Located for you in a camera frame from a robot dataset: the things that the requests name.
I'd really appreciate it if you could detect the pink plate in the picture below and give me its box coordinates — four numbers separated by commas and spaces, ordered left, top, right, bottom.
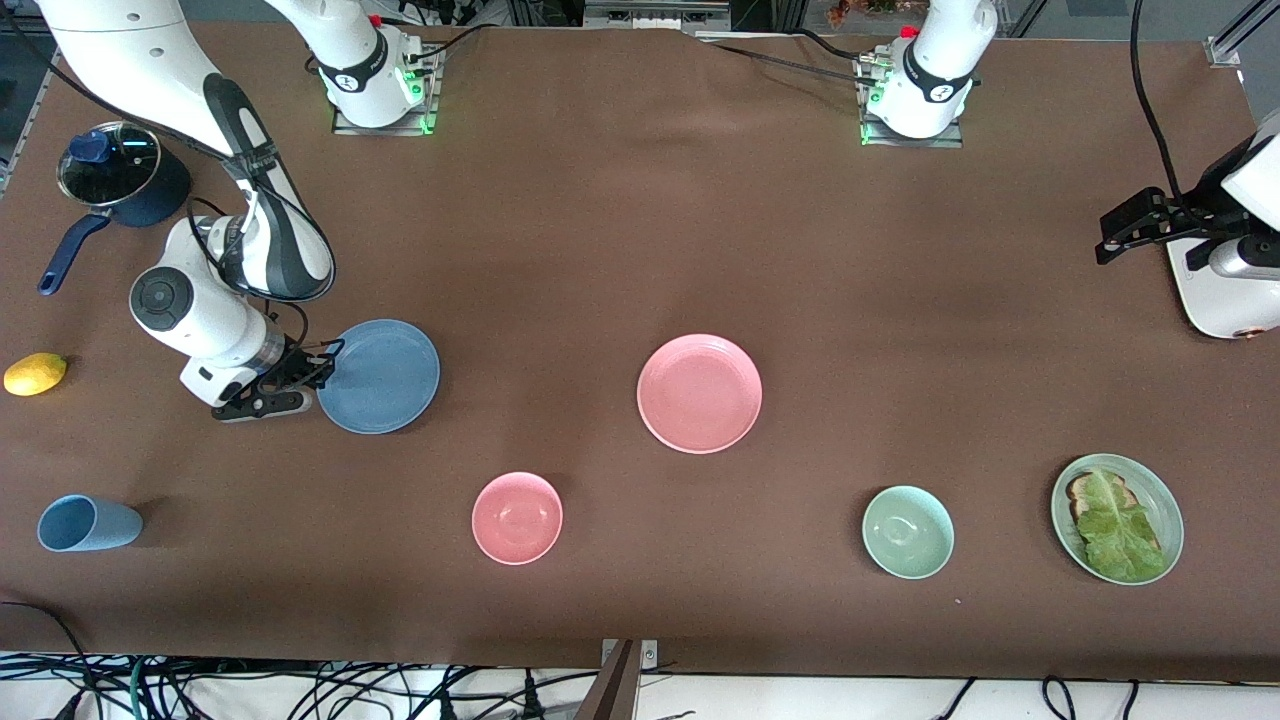
636, 333, 764, 456

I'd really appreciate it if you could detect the white toaster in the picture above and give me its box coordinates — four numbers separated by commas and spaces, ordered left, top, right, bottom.
1165, 238, 1280, 341

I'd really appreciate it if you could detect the blue plate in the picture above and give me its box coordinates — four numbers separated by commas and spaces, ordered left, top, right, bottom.
317, 319, 441, 436

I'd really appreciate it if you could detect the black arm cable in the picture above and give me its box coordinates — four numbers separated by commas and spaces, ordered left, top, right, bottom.
0, 10, 346, 401
1130, 0, 1191, 201

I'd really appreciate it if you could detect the grey metal fixture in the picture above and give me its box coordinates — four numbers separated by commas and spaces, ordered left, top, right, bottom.
583, 0, 731, 36

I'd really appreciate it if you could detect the black right base cable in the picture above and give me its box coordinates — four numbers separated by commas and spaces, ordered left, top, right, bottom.
400, 22, 491, 66

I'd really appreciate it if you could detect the dark blue saucepan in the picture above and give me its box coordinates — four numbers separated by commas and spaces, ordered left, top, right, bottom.
38, 122, 193, 297

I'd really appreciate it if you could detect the aluminium frame profile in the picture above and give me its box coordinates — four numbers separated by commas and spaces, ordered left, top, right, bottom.
1205, 0, 1280, 69

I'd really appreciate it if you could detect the blue cup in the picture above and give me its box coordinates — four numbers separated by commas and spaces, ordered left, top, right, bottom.
37, 495, 143, 553

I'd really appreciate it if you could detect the green plate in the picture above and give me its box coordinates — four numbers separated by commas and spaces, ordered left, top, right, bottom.
1050, 453, 1185, 586

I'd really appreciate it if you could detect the yellow lemon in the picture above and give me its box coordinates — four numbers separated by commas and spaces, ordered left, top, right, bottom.
3, 352, 69, 397

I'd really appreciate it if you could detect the black left base cable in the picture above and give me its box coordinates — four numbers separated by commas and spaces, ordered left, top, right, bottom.
700, 30, 881, 83

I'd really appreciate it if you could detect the pink bowl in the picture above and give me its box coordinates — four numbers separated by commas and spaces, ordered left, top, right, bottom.
471, 471, 564, 566

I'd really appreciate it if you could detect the black base cable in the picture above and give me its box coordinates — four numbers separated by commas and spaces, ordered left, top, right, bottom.
400, 22, 491, 66
700, 30, 881, 83

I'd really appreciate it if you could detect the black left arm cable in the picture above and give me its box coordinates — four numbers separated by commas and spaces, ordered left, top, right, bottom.
1130, 0, 1191, 201

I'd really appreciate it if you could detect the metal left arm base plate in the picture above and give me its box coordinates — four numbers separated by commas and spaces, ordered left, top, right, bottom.
860, 55, 966, 149

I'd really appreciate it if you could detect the dark metal bar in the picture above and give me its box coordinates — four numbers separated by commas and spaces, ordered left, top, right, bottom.
575, 640, 641, 720

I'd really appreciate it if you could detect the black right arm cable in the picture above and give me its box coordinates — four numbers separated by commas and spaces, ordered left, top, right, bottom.
0, 10, 346, 401

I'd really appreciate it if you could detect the glass saucepan lid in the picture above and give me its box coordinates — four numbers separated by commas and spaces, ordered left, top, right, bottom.
57, 122, 162, 207

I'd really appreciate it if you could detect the green bowl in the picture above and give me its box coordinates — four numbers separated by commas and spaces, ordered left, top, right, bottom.
861, 485, 955, 580

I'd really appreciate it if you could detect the brown table cloth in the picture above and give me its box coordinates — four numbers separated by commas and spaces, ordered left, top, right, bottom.
0, 18, 1280, 686

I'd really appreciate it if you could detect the green lettuce leaf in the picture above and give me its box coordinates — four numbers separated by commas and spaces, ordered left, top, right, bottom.
1075, 470, 1169, 583

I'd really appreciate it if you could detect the toast slice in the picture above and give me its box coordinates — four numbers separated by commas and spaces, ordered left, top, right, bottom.
1066, 473, 1139, 521

